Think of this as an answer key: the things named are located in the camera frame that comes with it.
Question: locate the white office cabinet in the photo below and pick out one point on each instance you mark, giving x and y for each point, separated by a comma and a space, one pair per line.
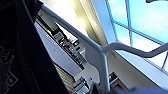
56, 50

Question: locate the long ceiling light strip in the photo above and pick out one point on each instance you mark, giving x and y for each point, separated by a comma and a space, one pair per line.
88, 20

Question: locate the large framed window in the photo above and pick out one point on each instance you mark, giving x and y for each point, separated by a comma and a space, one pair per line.
143, 20

